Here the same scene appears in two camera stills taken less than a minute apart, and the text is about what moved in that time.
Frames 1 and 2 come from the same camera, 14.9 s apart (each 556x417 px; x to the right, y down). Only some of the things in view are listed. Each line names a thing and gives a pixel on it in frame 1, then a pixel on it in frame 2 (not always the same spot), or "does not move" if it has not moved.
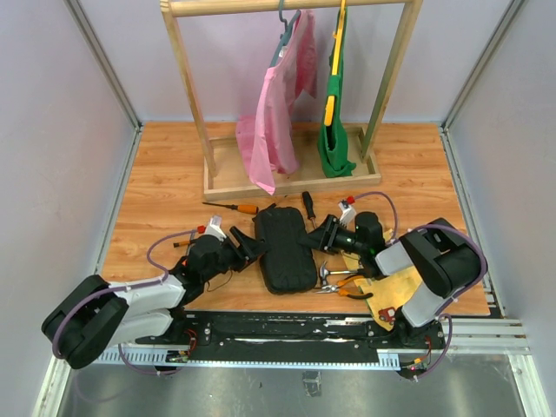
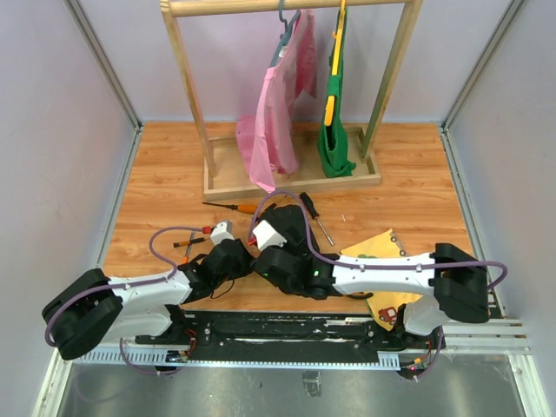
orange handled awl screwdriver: (250, 209) does not move
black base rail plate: (295, 335) does not move
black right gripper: (323, 240) → (281, 248)
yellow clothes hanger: (330, 102) does not move
